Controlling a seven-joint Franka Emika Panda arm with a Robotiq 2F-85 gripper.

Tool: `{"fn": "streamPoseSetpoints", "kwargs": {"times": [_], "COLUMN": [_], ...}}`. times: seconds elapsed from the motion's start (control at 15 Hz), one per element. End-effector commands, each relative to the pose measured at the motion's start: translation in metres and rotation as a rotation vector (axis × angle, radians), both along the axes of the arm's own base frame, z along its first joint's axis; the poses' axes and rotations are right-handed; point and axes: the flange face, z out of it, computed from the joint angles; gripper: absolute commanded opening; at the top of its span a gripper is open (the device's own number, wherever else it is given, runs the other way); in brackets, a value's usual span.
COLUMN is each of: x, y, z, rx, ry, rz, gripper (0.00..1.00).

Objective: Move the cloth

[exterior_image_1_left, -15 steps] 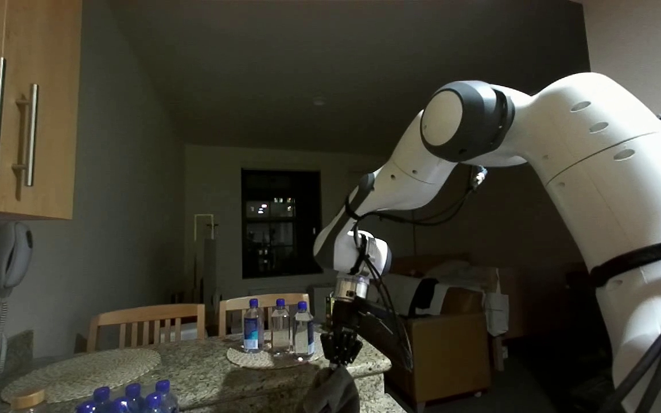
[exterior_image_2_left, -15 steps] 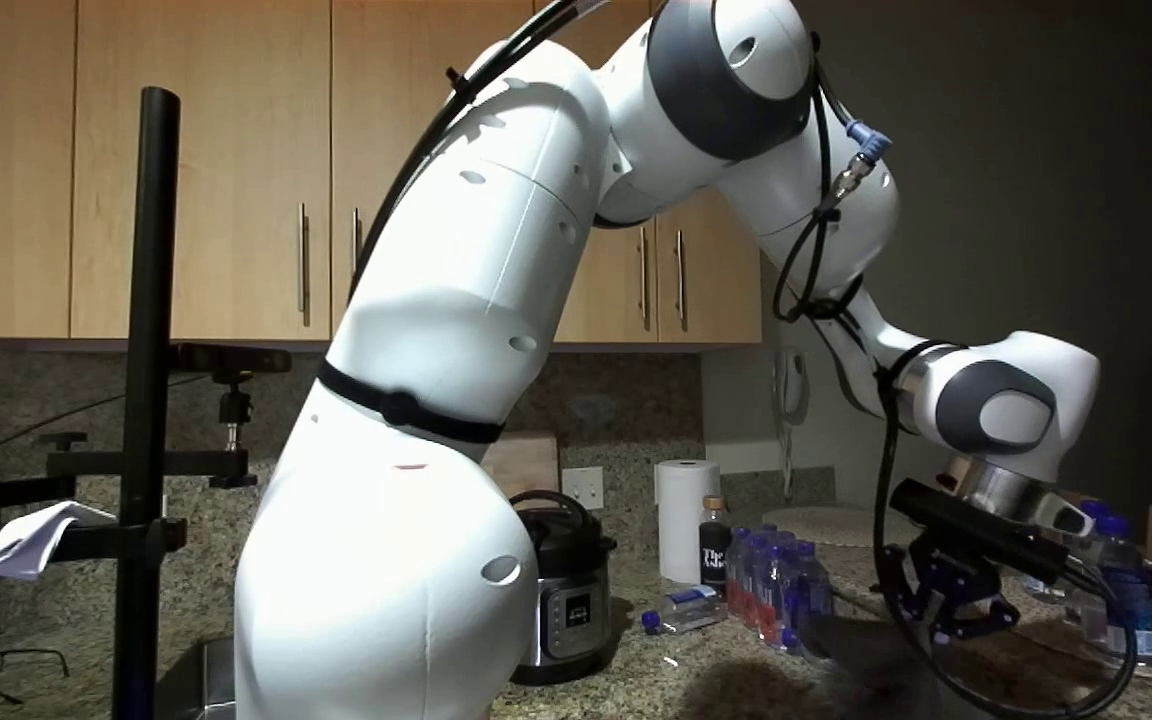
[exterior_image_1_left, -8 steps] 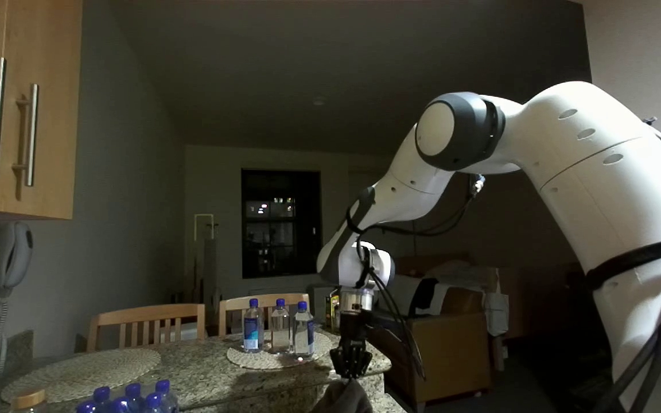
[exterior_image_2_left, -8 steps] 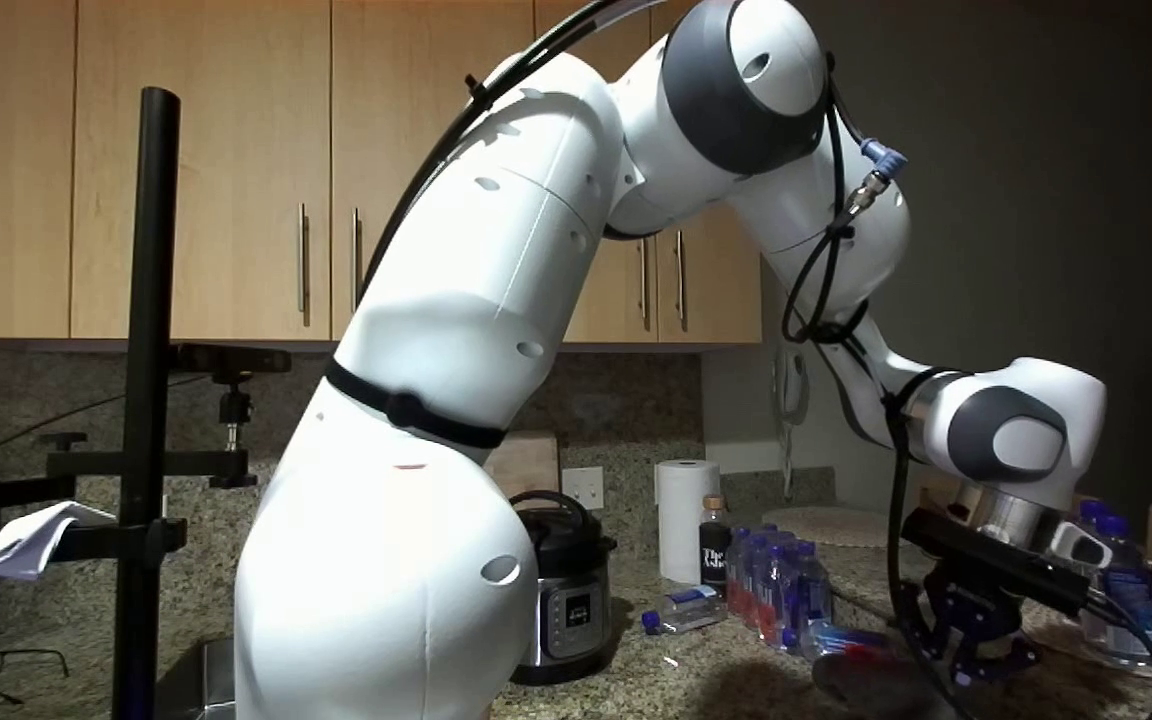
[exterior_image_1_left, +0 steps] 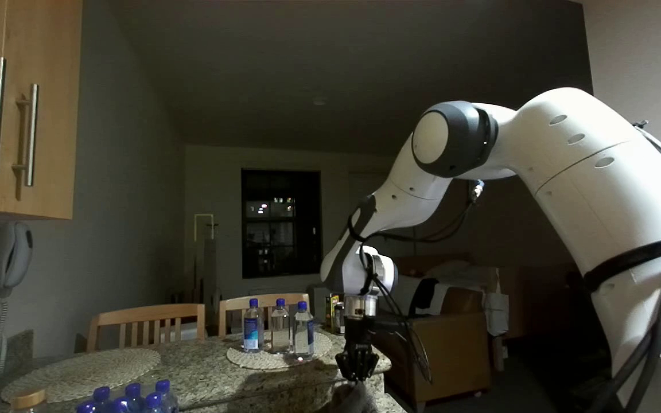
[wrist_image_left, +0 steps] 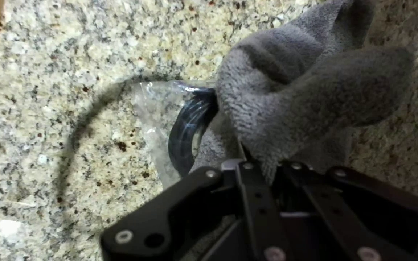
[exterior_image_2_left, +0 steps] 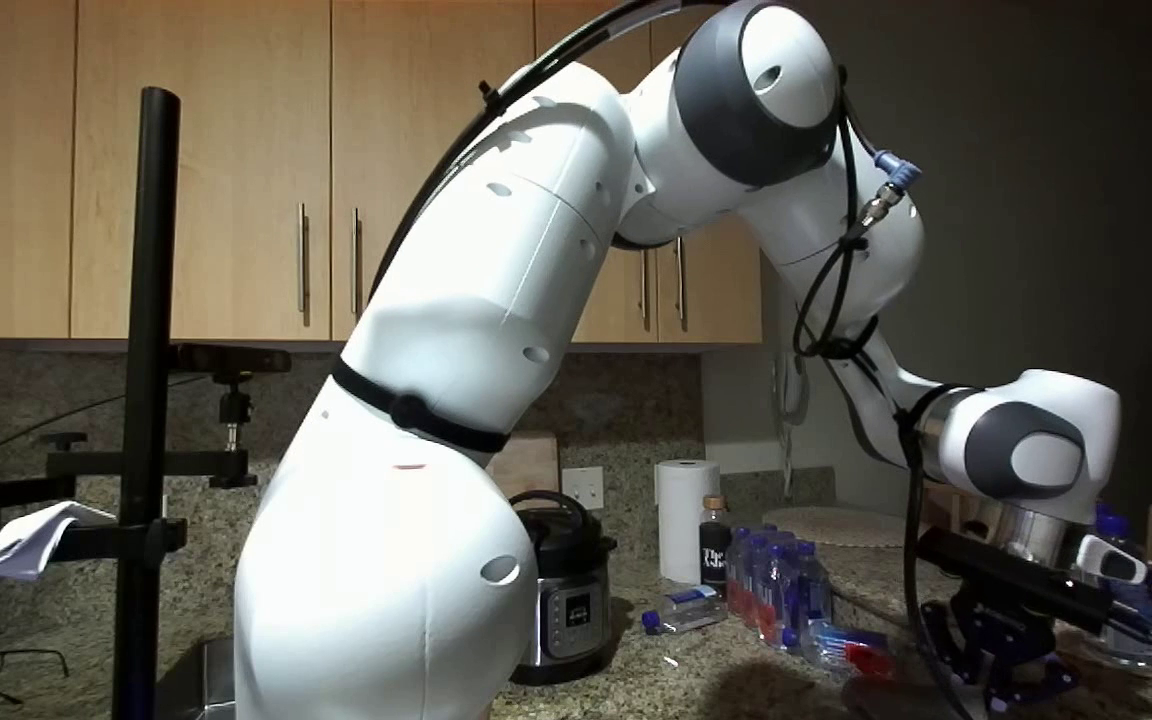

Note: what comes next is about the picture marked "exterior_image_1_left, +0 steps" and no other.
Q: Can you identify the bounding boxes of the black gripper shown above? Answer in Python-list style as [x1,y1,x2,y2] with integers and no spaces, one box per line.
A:
[335,323,384,385]

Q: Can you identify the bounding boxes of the clear blue-capped water bottle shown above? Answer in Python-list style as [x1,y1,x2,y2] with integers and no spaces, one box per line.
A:
[269,296,291,355]
[238,296,263,355]
[289,299,317,362]

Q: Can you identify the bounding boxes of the brown wooden side cabinet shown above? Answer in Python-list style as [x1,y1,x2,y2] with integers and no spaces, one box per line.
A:
[385,307,496,408]

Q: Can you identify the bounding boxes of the round woven placemat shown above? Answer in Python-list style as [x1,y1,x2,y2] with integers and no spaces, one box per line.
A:
[226,343,325,374]

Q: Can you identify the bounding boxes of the wooden slat-back chair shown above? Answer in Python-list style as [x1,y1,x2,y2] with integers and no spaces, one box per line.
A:
[86,300,209,355]
[216,291,314,345]

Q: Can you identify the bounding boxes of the dark window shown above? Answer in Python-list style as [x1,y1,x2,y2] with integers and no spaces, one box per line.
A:
[238,167,323,279]

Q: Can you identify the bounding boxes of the shrink-wrapped water bottle pack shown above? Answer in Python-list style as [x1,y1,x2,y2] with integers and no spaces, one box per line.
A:
[73,376,181,413]

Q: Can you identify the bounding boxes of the white wall phone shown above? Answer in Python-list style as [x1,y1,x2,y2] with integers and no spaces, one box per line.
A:
[0,221,37,362]

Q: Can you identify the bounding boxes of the light wooden wall cabinets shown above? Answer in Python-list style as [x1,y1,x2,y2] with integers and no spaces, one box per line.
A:
[0,0,86,222]

